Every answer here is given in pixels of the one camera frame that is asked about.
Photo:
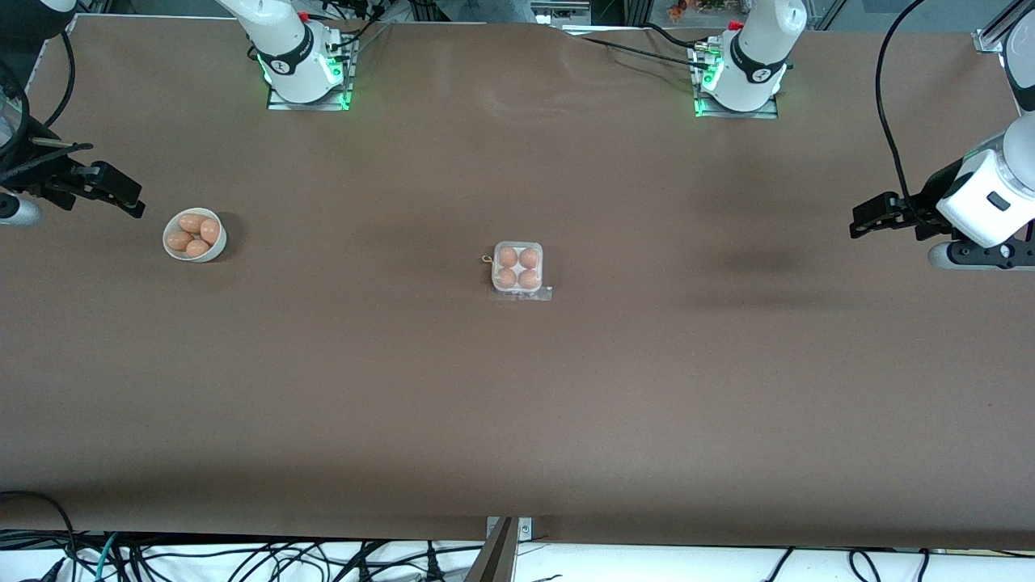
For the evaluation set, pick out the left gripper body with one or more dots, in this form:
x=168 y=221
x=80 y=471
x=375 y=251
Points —
x=927 y=202

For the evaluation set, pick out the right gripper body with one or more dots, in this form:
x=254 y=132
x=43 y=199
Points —
x=34 y=176

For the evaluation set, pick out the clear plastic egg carton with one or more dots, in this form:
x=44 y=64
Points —
x=517 y=268

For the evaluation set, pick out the brown egg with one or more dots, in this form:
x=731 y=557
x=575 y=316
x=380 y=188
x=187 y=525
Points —
x=529 y=279
x=506 y=278
x=210 y=232
x=507 y=257
x=178 y=241
x=192 y=222
x=197 y=248
x=529 y=258

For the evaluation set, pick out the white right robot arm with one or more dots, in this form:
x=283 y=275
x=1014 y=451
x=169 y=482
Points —
x=283 y=48

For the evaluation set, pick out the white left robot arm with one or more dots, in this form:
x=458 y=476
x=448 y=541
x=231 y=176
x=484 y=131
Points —
x=760 y=48

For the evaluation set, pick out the white round bowl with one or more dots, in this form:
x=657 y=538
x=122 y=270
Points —
x=212 y=252

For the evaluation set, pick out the orange toy items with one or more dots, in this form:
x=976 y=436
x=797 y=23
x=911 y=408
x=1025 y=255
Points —
x=678 y=11

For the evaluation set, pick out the grey metal equipment rack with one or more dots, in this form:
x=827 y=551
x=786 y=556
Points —
x=562 y=11

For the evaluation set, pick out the white sheet under table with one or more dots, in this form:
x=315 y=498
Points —
x=647 y=566

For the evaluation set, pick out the dark grey metal bar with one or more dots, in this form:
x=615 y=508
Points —
x=495 y=562

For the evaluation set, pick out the aluminium frame profile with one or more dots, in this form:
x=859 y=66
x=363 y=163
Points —
x=988 y=39

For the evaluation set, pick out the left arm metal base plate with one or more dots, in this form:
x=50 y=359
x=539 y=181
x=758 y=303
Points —
x=736 y=114

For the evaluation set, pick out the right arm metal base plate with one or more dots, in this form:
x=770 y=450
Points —
x=307 y=106

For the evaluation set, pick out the small metal bracket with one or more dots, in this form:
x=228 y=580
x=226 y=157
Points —
x=525 y=529

